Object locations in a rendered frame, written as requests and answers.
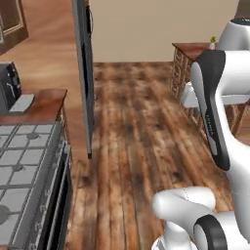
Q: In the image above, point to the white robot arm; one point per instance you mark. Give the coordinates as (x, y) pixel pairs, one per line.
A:
(239, 169)

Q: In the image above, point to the wooden base cupboard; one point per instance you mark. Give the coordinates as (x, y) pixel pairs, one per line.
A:
(64, 122)

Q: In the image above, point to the wooden island cupboards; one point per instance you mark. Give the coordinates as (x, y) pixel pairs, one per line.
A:
(181, 65)

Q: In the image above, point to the grey stove with hob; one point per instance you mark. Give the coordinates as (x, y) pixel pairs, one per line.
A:
(22, 169)

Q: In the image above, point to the small potted plant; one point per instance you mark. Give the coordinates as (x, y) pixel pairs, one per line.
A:
(213, 42)

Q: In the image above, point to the wooden wall cupboard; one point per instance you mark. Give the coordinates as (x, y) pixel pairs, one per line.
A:
(11, 22)

